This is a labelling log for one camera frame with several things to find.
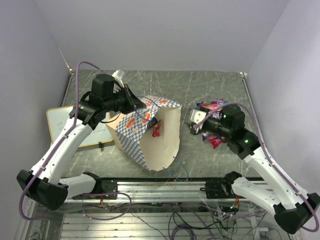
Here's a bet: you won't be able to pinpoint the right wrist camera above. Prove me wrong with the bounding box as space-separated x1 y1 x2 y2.
189 108 207 128

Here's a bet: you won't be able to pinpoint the aluminium frame rail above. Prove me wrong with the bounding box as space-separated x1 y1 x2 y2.
27 181 290 203

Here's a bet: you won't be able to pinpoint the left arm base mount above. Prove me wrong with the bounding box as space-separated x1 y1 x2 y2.
91 178 118 200

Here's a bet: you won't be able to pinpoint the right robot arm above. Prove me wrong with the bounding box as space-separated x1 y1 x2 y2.
189 102 320 235

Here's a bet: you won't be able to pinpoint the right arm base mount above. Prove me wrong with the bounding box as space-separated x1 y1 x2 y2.
199 178 236 200

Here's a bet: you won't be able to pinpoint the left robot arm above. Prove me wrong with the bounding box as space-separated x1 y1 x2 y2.
16 74 146 211

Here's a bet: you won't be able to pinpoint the purple snack packet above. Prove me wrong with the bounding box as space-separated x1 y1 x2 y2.
196 98 227 114

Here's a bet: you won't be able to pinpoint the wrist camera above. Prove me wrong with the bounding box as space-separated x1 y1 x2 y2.
112 69 125 88
189 108 207 128

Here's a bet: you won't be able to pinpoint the blue M&M's candy bag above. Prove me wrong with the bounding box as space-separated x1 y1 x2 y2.
147 117 158 129

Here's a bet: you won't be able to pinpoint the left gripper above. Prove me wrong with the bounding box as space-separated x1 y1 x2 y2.
103 83 147 115

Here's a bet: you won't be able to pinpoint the pink princess snack bag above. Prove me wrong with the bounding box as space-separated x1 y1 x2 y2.
202 132 227 149

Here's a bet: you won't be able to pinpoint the small whiteboard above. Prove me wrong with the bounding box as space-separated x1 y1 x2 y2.
46 105 113 148

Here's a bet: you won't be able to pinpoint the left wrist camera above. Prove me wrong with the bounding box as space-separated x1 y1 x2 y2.
112 69 125 88

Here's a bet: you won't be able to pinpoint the blue checkered paper bag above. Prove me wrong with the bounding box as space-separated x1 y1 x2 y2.
106 95 189 182

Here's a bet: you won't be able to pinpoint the loose cables under table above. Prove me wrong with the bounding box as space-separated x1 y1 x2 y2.
134 202 281 240

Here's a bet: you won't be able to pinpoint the red snack packet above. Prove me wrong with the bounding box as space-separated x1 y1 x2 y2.
152 120 162 138

